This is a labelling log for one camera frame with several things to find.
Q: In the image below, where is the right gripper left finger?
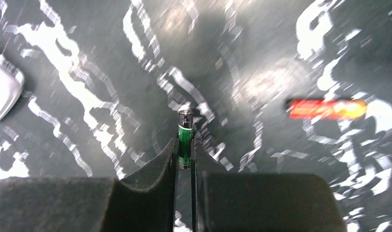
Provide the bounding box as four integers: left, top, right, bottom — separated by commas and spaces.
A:
0, 138, 179, 232

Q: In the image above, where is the red black battery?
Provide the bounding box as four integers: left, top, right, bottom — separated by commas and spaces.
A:
285, 99, 367, 120

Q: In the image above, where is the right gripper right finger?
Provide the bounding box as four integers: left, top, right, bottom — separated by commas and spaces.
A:
191, 139, 347, 232

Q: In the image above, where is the green black battery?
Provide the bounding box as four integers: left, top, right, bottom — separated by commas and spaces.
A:
178, 109, 194, 169

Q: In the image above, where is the grey remote control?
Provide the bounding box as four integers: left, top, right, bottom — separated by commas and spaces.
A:
0, 54, 25, 121

